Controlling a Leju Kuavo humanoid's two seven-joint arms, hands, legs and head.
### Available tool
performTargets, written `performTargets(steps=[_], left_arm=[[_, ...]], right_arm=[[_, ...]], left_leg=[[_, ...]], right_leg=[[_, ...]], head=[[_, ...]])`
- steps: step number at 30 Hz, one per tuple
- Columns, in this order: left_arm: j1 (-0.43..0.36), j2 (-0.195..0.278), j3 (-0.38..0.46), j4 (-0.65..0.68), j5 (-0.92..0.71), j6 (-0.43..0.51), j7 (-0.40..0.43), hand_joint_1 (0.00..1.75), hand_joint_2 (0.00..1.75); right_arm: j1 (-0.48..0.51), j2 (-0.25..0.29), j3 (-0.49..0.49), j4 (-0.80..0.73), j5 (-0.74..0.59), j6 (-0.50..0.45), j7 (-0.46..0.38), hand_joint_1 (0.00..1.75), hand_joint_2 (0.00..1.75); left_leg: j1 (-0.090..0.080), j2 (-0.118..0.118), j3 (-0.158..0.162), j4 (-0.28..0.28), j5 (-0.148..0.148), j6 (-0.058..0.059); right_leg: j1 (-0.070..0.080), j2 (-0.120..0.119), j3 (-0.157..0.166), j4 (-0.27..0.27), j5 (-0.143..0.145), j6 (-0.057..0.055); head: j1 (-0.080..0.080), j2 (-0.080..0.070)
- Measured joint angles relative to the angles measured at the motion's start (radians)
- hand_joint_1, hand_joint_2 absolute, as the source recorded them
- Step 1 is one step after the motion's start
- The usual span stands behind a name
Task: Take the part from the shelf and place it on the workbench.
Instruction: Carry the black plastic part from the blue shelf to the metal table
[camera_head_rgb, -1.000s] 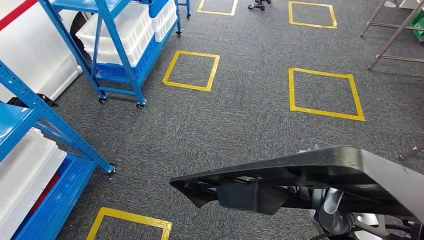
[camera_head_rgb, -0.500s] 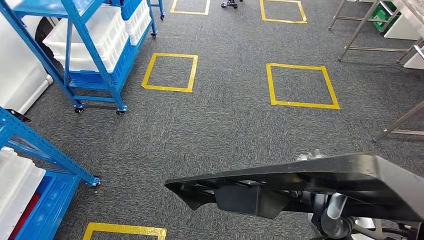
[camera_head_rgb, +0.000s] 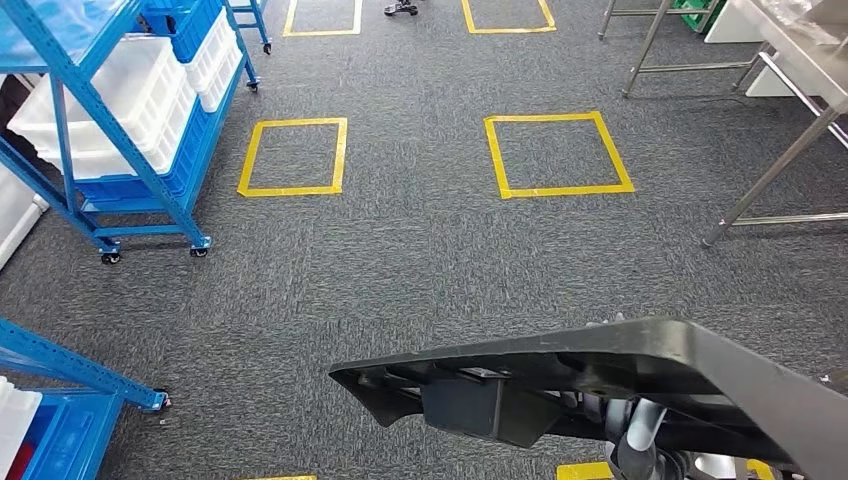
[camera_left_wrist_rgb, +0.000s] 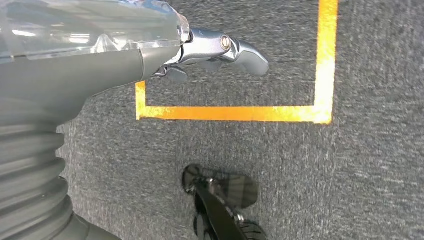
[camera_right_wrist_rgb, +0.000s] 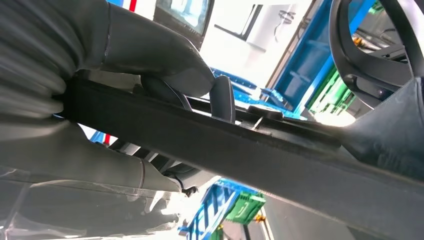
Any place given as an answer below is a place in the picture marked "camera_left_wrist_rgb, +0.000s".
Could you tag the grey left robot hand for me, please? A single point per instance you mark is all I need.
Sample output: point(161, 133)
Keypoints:
point(66, 76)

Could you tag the yellow floor tape square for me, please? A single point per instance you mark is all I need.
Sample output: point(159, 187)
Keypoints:
point(232, 113)

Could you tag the black robot foot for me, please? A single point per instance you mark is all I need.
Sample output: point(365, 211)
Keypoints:
point(215, 212)

